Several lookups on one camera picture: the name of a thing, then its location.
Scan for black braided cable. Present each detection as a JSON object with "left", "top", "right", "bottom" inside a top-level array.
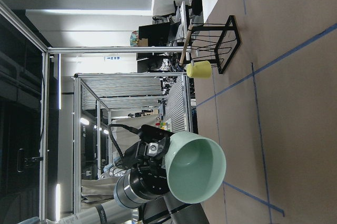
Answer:
[{"left": 107, "top": 123, "right": 140, "bottom": 167}]

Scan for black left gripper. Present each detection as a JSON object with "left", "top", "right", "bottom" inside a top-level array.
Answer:
[{"left": 123, "top": 137, "right": 171, "bottom": 182}]

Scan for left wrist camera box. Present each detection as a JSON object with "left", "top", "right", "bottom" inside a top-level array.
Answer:
[{"left": 140, "top": 125, "right": 174, "bottom": 142}]

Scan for pale green cup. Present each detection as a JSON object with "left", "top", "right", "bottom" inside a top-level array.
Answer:
[{"left": 165, "top": 131, "right": 226, "bottom": 203}]

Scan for black wire cup rack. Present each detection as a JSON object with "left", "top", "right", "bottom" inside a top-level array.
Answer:
[{"left": 177, "top": 15, "right": 241, "bottom": 74}]

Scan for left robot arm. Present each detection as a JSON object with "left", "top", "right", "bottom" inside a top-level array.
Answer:
[{"left": 57, "top": 137, "right": 208, "bottom": 223}]

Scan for yellow cup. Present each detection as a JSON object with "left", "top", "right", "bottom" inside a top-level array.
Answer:
[{"left": 186, "top": 60, "right": 212, "bottom": 78}]

